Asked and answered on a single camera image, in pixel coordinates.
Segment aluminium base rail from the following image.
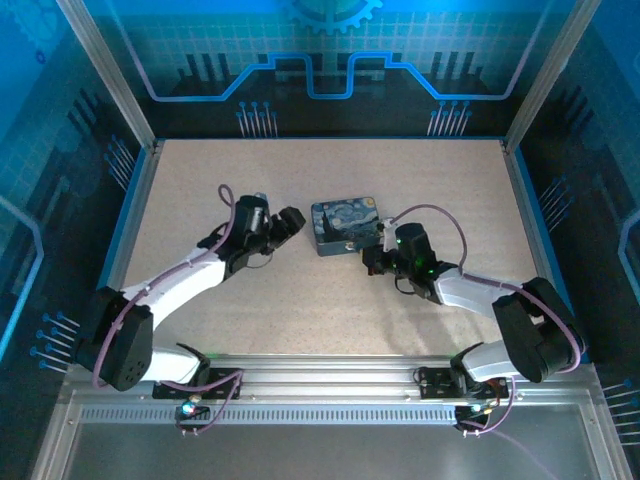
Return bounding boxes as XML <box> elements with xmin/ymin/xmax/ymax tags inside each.
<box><xmin>64</xmin><ymin>353</ymin><xmax>601</xmax><ymax>401</ymax></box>

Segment blue starry night tin box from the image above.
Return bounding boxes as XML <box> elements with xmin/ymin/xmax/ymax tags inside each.
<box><xmin>310</xmin><ymin>195</ymin><xmax>385</xmax><ymax>258</ymax></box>

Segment aluminium frame post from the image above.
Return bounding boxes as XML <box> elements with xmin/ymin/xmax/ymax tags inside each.
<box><xmin>501</xmin><ymin>0</ymin><xmax>604</xmax><ymax>154</ymax></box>
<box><xmin>54</xmin><ymin>0</ymin><xmax>164</xmax><ymax>154</ymax></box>

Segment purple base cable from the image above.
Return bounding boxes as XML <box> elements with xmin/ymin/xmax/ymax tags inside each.
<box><xmin>173</xmin><ymin>372</ymin><xmax>246</xmax><ymax>437</ymax></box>
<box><xmin>455</xmin><ymin>374</ymin><xmax>556</xmax><ymax>480</ymax></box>

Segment aluminium side rail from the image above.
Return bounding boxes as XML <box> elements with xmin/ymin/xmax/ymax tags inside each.
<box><xmin>89</xmin><ymin>139</ymin><xmax>166</xmax><ymax>311</ymax></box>
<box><xmin>501</xmin><ymin>139</ymin><xmax>576</xmax><ymax>311</ymax></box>

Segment metal base tray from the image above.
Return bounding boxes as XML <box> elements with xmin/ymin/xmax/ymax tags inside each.
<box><xmin>39</xmin><ymin>403</ymin><xmax>626</xmax><ymax>480</ymax></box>

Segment slotted grey cable duct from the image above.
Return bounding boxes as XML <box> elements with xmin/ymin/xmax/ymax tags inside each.
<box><xmin>79</xmin><ymin>405</ymin><xmax>476</xmax><ymax>426</ymax></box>

